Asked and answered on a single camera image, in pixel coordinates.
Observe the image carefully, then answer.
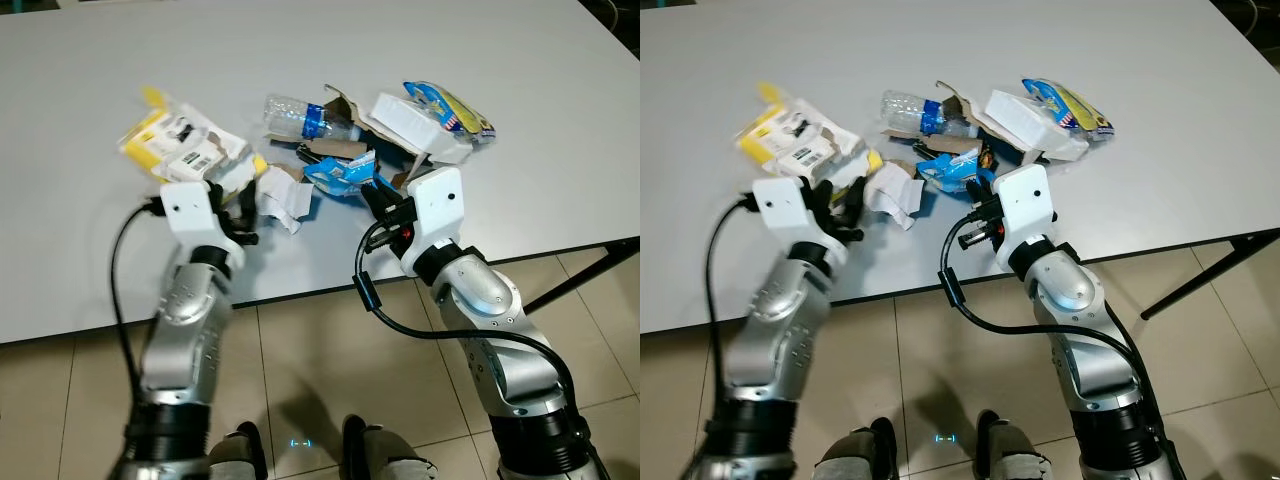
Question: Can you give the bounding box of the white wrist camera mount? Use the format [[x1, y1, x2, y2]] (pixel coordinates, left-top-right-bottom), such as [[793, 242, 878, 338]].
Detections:
[[994, 162, 1062, 273], [403, 166, 467, 278], [751, 176, 825, 248], [159, 180, 237, 252]]

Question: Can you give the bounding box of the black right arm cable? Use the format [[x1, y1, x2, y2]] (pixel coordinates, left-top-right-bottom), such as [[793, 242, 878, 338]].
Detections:
[[352, 225, 583, 426], [939, 224, 1153, 406]]

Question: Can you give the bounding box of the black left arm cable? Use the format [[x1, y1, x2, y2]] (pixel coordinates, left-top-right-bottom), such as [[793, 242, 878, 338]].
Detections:
[[703, 194, 763, 403], [108, 198, 167, 403]]

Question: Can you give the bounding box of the robot right leg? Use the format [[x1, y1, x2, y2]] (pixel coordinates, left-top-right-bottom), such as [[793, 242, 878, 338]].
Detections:
[[974, 409, 1053, 480], [340, 414, 443, 480]]

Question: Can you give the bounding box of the robot leg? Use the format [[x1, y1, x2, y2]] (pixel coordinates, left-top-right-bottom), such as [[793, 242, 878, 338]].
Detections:
[[340, 414, 443, 480], [814, 414, 898, 480], [974, 409, 1053, 480], [204, 420, 272, 480]]

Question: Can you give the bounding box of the yellow white packaging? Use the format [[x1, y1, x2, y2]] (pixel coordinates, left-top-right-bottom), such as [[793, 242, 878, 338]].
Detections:
[[118, 84, 269, 185], [734, 81, 885, 177]]

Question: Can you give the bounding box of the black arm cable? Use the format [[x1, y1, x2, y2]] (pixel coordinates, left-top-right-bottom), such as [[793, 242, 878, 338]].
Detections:
[[108, 198, 167, 403], [703, 194, 763, 403], [352, 225, 583, 426], [939, 224, 1153, 406]]

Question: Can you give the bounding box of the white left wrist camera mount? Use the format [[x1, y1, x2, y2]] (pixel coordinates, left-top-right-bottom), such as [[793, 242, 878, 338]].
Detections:
[[751, 176, 825, 248], [159, 180, 237, 252]]

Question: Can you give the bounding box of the blue plastic wrapper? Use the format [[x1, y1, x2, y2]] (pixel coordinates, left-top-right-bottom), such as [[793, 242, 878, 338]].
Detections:
[[916, 150, 988, 195], [302, 153, 378, 198]]

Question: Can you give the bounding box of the blue yellow snack packet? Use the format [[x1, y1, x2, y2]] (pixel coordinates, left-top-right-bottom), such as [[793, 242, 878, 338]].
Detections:
[[402, 81, 497, 143], [1021, 77, 1116, 142]]

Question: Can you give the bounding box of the clear plastic bottle blue label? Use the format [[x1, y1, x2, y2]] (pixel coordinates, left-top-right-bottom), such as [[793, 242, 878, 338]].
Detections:
[[262, 93, 363, 142], [879, 89, 978, 138]]

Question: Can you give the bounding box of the white box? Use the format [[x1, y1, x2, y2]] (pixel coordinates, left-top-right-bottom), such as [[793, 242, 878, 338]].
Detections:
[[371, 92, 474, 167], [984, 89, 1092, 165]]

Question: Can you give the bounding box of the brown torn cardboard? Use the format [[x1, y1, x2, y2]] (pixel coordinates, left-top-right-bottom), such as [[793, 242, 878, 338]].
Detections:
[[913, 79, 1053, 179], [298, 84, 443, 189]]

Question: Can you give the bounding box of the black table leg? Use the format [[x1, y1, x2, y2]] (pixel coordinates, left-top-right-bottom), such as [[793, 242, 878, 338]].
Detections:
[[524, 238, 641, 314], [1139, 228, 1280, 322]]

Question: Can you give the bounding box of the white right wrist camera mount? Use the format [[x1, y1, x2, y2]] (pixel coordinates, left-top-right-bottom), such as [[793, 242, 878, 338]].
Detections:
[[994, 162, 1062, 273], [403, 166, 467, 278]]

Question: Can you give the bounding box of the robot left leg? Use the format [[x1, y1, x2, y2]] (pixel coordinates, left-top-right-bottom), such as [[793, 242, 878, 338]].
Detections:
[[814, 414, 898, 480], [204, 420, 272, 480]]

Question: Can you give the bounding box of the white crumpled paper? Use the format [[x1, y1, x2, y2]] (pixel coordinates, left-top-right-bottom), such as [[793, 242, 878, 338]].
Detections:
[[864, 163, 928, 233], [254, 165, 314, 237]]

